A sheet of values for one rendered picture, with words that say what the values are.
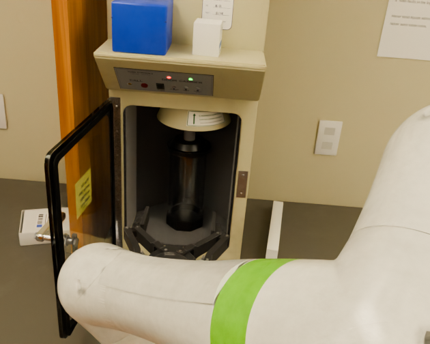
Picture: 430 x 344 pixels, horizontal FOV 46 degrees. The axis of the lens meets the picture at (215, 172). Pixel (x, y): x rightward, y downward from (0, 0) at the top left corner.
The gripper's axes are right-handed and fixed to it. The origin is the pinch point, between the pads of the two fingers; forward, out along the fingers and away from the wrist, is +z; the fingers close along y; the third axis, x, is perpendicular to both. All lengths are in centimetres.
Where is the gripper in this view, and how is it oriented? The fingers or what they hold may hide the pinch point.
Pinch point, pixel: (180, 218)
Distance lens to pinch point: 103.4
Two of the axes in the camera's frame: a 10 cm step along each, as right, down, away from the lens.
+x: -0.7, 8.9, 4.5
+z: 0.4, -4.5, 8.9
